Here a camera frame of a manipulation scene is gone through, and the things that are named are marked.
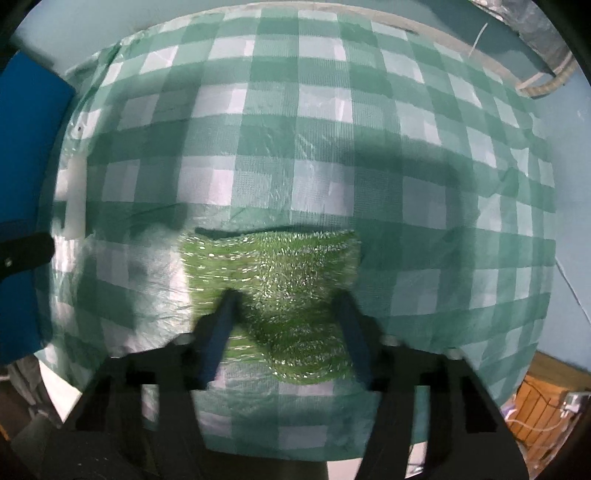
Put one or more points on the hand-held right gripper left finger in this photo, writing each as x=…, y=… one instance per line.
x=217, y=332

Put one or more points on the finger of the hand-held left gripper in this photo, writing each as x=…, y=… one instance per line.
x=23, y=256

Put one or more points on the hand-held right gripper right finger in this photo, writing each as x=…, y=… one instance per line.
x=355, y=341

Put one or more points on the green mesh scrubber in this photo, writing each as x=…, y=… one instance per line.
x=281, y=286

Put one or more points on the blue cardboard box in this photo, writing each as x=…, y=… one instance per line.
x=27, y=161

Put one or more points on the wooden crate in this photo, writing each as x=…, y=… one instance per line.
x=547, y=401

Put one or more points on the green white checkered tablecloth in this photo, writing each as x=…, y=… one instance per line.
x=323, y=138

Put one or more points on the silver foil sheet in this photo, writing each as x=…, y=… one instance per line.
x=535, y=32

